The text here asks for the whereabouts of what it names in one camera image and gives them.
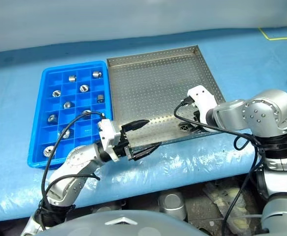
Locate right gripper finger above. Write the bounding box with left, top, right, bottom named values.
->
left=178, top=121, right=199, bottom=132

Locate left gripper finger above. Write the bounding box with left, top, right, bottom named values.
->
left=120, top=119, right=151, bottom=132
left=132, top=143, right=162, bottom=162

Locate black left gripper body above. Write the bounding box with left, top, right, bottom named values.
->
left=113, top=130, right=135, bottom=162

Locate perforated metal tray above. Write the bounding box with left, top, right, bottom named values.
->
left=106, top=45, right=227, bottom=154

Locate blue compartment tray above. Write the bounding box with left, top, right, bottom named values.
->
left=27, top=60, right=115, bottom=170

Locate grey robot torso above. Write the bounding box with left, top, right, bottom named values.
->
left=44, top=210, right=200, bottom=236

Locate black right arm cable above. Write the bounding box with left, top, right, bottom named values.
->
left=174, top=96, right=266, bottom=236

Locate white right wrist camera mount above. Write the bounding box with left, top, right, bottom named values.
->
left=187, top=85, right=218, bottom=132

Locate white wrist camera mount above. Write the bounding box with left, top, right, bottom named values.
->
left=97, top=119, right=122, bottom=162
left=187, top=85, right=218, bottom=132

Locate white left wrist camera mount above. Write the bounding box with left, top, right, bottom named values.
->
left=97, top=119, right=122, bottom=162

